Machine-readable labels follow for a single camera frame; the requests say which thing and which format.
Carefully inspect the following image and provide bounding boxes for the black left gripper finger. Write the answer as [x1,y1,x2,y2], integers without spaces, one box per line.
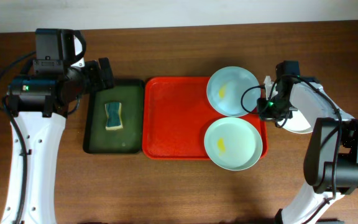
[99,58,114,89]
[89,70,104,92]

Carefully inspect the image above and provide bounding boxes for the white plate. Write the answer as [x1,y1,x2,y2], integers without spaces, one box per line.
[277,110,313,134]

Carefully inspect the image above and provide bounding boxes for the yellow green sponge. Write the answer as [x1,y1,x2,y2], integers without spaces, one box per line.
[105,102,123,131]

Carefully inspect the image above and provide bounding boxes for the light green plate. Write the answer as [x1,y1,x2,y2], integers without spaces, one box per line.
[204,117,263,171]

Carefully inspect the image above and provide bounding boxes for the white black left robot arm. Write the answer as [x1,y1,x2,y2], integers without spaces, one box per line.
[1,29,114,223]

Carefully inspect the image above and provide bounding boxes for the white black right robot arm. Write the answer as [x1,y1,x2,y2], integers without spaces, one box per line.
[257,60,358,223]

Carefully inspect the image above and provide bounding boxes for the dark green tray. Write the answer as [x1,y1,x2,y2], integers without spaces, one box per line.
[83,79,145,154]

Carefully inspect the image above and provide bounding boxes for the red plastic tray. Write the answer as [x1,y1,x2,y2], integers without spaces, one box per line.
[142,76,269,161]

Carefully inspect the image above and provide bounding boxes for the light blue plate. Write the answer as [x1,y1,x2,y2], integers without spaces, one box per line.
[206,66,261,117]

